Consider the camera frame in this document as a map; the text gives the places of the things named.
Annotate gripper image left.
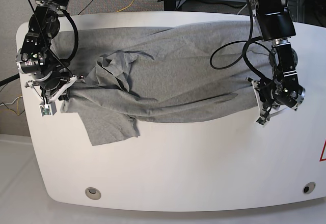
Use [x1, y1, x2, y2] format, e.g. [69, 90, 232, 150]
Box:
[35, 75, 70, 101]

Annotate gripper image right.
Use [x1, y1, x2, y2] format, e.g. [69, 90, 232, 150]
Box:
[259, 81, 280, 108]

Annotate grey T-shirt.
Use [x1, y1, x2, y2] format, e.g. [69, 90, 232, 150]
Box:
[61, 21, 257, 146]

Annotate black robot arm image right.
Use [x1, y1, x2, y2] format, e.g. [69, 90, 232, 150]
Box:
[236, 0, 305, 110]

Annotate black rod at left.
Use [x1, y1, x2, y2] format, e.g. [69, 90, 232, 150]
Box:
[0, 73, 20, 87]

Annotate red warning triangle sticker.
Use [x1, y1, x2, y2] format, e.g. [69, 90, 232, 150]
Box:
[319, 142, 326, 162]

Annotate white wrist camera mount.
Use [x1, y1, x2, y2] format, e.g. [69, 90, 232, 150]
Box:
[24, 75, 85, 117]
[250, 80, 288, 127]

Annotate yellow and white side cables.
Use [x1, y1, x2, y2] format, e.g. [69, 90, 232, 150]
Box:
[0, 95, 23, 117]

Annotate left table cable grommet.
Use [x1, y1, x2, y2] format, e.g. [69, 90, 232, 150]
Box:
[85, 187, 101, 200]

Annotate table cable grommet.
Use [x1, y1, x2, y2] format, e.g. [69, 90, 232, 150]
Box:
[303, 182, 316, 194]
[85, 187, 101, 200]

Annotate right table cable grommet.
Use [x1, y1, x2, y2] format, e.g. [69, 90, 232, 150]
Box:
[303, 182, 316, 194]

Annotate black table leg post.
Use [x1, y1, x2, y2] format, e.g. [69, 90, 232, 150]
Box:
[164, 0, 182, 11]

